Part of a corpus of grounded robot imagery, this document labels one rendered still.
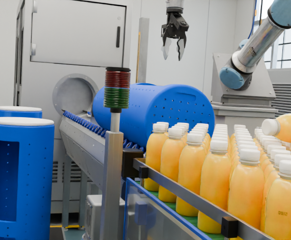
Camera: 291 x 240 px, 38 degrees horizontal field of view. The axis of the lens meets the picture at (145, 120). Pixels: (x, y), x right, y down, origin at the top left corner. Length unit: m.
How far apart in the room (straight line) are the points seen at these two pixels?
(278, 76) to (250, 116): 1.75
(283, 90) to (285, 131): 2.65
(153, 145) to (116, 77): 0.34
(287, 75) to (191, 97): 2.15
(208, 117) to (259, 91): 0.60
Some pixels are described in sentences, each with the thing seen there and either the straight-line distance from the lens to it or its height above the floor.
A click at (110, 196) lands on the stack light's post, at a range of 1.08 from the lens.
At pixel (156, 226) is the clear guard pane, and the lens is 1.05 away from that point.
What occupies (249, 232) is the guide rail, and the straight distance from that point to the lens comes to 0.81.
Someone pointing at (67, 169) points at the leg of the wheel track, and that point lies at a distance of 3.54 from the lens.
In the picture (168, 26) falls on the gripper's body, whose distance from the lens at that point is 1.81.
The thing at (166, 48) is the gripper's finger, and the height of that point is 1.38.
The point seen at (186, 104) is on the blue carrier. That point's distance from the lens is 1.57.
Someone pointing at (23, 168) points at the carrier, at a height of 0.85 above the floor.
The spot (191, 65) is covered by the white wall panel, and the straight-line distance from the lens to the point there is 7.16.
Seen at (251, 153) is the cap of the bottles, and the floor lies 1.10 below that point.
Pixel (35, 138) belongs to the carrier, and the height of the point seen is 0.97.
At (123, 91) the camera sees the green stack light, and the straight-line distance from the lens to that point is 1.04.
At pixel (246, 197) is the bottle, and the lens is 0.86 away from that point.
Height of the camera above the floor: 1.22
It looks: 4 degrees down
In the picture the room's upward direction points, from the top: 4 degrees clockwise
